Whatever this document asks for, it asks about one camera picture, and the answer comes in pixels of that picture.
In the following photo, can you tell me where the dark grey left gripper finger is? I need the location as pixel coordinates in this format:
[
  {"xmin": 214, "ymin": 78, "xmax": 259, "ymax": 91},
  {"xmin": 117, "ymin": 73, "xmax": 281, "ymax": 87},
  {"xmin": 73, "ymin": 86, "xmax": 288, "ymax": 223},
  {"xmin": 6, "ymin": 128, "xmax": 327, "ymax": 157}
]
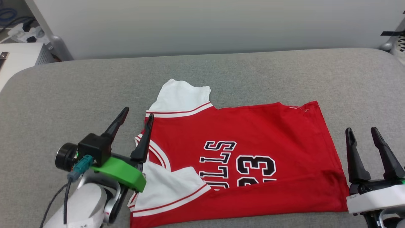
[
  {"xmin": 130, "ymin": 114, "xmax": 155, "ymax": 162},
  {"xmin": 102, "ymin": 107, "xmax": 130, "ymax": 145}
]

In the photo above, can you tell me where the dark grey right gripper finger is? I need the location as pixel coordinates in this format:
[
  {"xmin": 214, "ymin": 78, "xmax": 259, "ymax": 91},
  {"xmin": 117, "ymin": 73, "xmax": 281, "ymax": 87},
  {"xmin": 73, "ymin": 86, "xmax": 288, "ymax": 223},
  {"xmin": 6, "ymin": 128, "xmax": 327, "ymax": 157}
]
[
  {"xmin": 370, "ymin": 127, "xmax": 405, "ymax": 181},
  {"xmin": 345, "ymin": 127, "xmax": 371, "ymax": 184}
]

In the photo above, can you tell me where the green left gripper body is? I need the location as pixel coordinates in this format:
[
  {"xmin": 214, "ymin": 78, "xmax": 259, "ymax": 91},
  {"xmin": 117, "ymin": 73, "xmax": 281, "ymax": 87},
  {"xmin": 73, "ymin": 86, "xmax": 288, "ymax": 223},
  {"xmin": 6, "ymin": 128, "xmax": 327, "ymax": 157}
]
[{"xmin": 92, "ymin": 155, "xmax": 147, "ymax": 193}]

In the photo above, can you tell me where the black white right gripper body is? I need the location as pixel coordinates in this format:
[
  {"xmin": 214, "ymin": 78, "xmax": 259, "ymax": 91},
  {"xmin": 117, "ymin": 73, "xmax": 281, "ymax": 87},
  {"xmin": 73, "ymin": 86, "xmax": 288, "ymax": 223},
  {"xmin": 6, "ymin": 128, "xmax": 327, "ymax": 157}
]
[{"xmin": 346, "ymin": 178, "xmax": 405, "ymax": 216}]

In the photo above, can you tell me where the red Bulls 23 jersey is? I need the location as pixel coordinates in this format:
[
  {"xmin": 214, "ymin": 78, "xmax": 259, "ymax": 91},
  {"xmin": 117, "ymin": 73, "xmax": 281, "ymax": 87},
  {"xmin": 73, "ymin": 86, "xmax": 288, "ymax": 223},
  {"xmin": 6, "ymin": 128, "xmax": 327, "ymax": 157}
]
[{"xmin": 127, "ymin": 79, "xmax": 350, "ymax": 228}]

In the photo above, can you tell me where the grey fabric sofa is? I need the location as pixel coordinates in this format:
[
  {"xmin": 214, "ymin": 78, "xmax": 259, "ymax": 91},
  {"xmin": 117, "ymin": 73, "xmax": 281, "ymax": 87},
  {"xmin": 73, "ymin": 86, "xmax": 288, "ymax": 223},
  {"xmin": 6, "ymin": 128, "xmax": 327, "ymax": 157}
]
[{"xmin": 0, "ymin": 47, "xmax": 405, "ymax": 228}]

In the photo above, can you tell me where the white perforated basket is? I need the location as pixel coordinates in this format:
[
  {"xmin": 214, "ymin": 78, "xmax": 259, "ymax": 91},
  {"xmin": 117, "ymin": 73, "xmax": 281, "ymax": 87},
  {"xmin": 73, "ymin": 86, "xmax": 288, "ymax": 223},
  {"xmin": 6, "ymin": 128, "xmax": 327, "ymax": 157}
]
[{"xmin": 392, "ymin": 35, "xmax": 405, "ymax": 66}]

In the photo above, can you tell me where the white box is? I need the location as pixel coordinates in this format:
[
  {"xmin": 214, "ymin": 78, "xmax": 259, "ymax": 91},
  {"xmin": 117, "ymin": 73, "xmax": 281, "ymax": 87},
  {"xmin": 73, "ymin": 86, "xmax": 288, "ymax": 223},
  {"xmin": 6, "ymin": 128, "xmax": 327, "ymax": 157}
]
[{"xmin": 0, "ymin": 42, "xmax": 58, "ymax": 93}]

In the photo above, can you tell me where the white power strip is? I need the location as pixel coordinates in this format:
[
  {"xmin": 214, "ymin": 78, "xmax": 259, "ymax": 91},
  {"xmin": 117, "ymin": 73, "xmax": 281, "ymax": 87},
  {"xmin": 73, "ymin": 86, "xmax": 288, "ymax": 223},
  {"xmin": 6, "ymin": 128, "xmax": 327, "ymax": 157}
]
[{"xmin": 8, "ymin": 23, "xmax": 45, "ymax": 44}]

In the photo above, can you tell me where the black cable with teal plug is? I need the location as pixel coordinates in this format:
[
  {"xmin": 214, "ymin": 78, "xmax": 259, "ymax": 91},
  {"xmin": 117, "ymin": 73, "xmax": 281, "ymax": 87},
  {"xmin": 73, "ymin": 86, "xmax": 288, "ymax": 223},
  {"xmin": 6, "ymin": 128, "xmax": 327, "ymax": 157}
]
[{"xmin": 39, "ymin": 155, "xmax": 94, "ymax": 228}]

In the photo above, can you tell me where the white metal desk frame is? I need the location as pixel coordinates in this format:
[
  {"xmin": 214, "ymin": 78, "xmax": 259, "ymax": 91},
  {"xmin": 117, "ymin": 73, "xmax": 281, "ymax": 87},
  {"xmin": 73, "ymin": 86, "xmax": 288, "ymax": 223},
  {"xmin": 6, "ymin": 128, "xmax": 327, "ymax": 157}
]
[{"xmin": 25, "ymin": 0, "xmax": 75, "ymax": 61}]

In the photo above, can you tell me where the blue coiled cable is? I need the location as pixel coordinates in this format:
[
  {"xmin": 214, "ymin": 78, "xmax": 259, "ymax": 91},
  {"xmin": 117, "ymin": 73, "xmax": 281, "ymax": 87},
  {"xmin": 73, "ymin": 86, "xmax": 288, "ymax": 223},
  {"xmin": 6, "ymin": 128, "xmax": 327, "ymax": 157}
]
[{"xmin": 0, "ymin": 8, "xmax": 18, "ymax": 23}]

